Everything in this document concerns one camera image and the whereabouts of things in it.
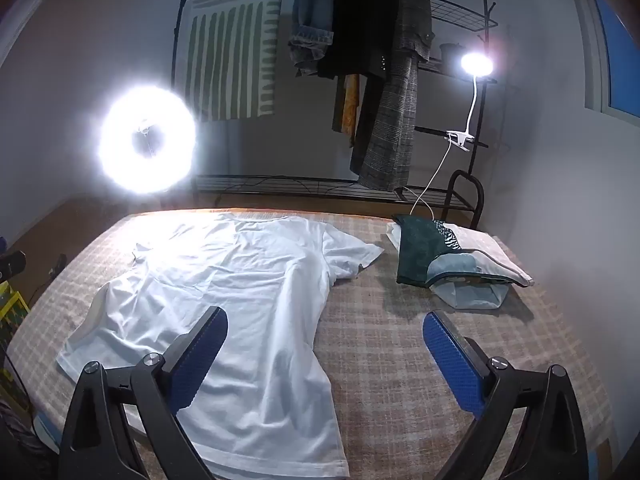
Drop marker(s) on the white clip lamp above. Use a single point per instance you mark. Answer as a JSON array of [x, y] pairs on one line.
[[475, 64]]

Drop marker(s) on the window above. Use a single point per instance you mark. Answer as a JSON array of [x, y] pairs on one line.
[[622, 60]]

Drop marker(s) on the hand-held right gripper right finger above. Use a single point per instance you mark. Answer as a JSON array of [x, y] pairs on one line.
[[452, 360]]

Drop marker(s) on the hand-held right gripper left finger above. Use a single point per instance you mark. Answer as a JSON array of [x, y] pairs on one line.
[[200, 355]]

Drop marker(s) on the dark green folded cloth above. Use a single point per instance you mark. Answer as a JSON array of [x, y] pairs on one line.
[[417, 250]]

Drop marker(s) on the black metal clothes rack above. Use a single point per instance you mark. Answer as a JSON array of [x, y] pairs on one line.
[[250, 182]]

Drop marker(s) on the white folded cloth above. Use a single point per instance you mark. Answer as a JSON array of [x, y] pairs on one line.
[[495, 255]]

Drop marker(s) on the black jacket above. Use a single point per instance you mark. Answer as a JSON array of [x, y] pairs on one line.
[[360, 20]]

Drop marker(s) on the black device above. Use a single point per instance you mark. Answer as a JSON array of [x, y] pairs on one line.
[[12, 264]]

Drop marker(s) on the light blue folded garment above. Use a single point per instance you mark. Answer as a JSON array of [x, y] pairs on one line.
[[465, 295]]

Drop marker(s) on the dark hanging garment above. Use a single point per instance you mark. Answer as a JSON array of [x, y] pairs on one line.
[[367, 125]]

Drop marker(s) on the grey plaid coat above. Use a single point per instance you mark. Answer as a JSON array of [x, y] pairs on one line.
[[395, 125]]

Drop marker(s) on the white t-shirt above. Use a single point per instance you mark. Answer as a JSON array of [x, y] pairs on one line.
[[250, 285]]

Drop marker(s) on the green yellow box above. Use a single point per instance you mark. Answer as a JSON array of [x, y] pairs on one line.
[[12, 310]]

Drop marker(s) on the blue denim jacket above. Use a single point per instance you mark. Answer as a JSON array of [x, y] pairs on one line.
[[312, 10]]

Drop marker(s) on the dark cup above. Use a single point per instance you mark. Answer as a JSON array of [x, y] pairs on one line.
[[447, 52]]

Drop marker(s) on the person's dark striped clothing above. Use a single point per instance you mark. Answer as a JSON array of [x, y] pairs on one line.
[[20, 440]]

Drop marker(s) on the black metal chair frame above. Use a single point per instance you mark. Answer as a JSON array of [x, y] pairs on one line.
[[477, 200]]

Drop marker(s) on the black white patterned cloth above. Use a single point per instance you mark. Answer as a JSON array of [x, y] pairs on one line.
[[449, 235]]

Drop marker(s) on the green striped wall hanging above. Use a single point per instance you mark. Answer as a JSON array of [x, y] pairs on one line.
[[225, 50]]

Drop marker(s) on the yellow patterned garment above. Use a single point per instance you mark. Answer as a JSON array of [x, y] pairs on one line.
[[350, 105]]

